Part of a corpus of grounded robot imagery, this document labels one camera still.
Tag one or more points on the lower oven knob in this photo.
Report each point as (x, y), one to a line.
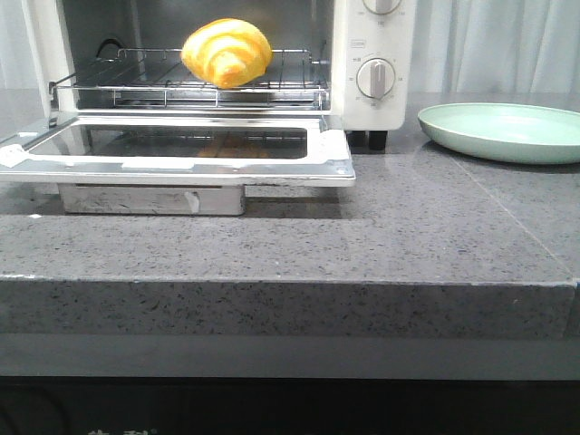
(375, 78)

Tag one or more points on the upper oven knob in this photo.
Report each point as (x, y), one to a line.
(381, 7)

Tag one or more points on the glass oven door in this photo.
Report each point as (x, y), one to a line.
(129, 149)

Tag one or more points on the yellow croissant bread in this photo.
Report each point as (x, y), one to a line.
(227, 52)

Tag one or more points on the light green plate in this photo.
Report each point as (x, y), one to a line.
(506, 132)

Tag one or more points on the wire oven rack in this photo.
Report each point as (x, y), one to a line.
(158, 79)

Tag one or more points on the oven knob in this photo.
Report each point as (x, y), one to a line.
(375, 78)
(381, 7)

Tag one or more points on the white toaster oven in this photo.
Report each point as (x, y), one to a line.
(345, 33)

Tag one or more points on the white curtain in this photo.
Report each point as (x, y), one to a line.
(459, 46)

